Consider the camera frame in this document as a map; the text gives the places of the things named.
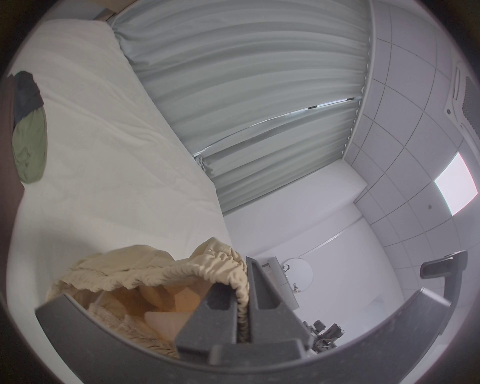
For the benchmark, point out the beige shorts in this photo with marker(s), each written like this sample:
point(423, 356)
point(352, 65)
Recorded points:
point(150, 270)

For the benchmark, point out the black garment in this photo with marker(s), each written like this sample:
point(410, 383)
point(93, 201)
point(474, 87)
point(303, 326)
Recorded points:
point(26, 93)

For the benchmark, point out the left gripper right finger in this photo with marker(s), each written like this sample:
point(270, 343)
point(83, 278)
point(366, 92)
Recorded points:
point(270, 315)

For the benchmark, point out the green garment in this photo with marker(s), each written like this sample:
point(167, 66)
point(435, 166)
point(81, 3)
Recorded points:
point(30, 150)

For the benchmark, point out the ceiling light panel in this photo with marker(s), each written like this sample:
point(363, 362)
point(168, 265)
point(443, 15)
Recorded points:
point(455, 183)

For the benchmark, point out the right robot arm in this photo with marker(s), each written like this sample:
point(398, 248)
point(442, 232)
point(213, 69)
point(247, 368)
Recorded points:
point(326, 333)

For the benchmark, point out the brown shorts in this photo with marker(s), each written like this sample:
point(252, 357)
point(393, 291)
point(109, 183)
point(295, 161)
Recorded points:
point(9, 168)

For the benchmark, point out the ceiling air vent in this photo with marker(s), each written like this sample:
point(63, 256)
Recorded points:
point(470, 101)

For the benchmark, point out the bed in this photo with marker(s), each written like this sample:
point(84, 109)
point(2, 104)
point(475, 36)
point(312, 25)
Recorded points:
point(112, 150)

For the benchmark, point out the pale green curtain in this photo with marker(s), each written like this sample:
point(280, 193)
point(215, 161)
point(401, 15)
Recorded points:
point(243, 56)
point(281, 157)

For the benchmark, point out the white dressing table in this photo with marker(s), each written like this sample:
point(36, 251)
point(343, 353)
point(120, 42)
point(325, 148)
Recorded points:
point(279, 277)

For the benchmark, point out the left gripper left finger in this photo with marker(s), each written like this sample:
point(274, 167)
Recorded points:
point(210, 318)

